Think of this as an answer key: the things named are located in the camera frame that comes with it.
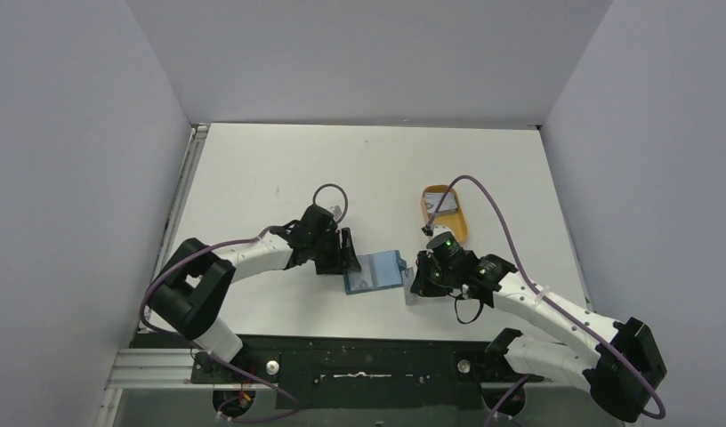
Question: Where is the blue leather card holder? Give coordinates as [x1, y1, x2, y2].
[343, 250, 408, 295]

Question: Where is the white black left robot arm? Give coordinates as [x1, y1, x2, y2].
[141, 205, 361, 382]

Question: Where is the yellow oval tray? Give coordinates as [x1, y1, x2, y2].
[420, 185, 468, 243]

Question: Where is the aluminium frame rail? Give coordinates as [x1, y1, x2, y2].
[92, 346, 644, 427]

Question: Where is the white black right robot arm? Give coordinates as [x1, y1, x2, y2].
[411, 227, 667, 423]

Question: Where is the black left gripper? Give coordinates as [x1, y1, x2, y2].
[309, 228, 359, 275]

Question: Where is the black thin wire loop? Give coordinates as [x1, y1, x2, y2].
[454, 294, 485, 326]

